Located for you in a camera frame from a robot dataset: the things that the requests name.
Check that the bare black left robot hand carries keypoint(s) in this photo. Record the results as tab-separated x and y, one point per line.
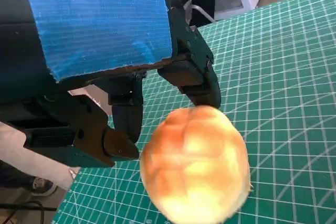
92	24

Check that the round toy bread bun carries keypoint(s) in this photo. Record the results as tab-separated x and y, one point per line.
194	163

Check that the green cutting mat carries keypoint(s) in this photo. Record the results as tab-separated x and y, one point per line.
288	103

